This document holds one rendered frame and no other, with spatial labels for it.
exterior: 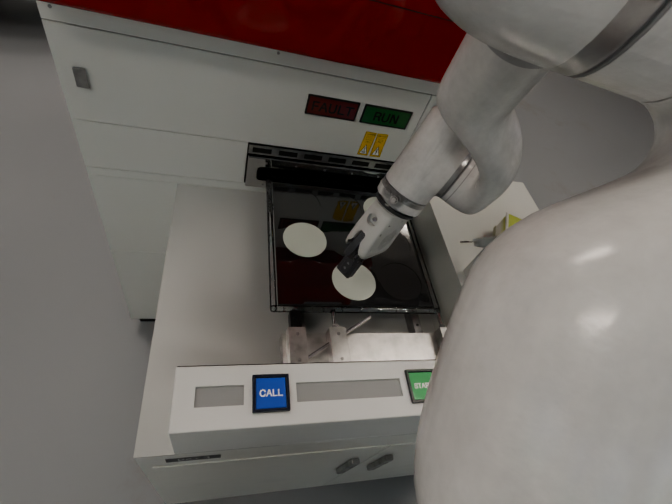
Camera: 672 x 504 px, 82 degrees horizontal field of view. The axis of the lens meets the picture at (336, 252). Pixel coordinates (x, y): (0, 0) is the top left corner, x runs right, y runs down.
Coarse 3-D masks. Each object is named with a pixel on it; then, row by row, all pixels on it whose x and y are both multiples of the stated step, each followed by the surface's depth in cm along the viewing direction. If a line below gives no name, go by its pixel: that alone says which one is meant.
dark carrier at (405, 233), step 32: (288, 192) 95; (320, 192) 98; (352, 192) 101; (288, 224) 89; (320, 224) 91; (352, 224) 94; (288, 256) 83; (320, 256) 86; (384, 256) 91; (416, 256) 93; (288, 288) 78; (320, 288) 80; (384, 288) 85; (416, 288) 87
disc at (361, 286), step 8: (336, 272) 84; (360, 272) 86; (368, 272) 86; (336, 280) 83; (344, 280) 83; (352, 280) 84; (360, 280) 84; (368, 280) 85; (336, 288) 81; (344, 288) 82; (352, 288) 82; (360, 288) 83; (368, 288) 84; (352, 296) 81; (360, 296) 82; (368, 296) 82
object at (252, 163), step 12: (252, 156) 93; (264, 156) 94; (252, 168) 96; (276, 168) 96; (288, 168) 97; (300, 168) 97; (312, 168) 98; (324, 168) 98; (336, 168) 99; (348, 168) 100; (360, 168) 101; (252, 180) 99; (264, 180) 99; (276, 180) 100; (288, 180) 102; (300, 180) 103; (372, 192) 108
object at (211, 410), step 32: (192, 384) 57; (224, 384) 58; (320, 384) 62; (352, 384) 64; (384, 384) 65; (192, 416) 54; (224, 416) 55; (256, 416) 57; (288, 416) 58; (320, 416) 59; (352, 416) 60; (384, 416) 62; (416, 416) 63; (192, 448) 61; (224, 448) 64
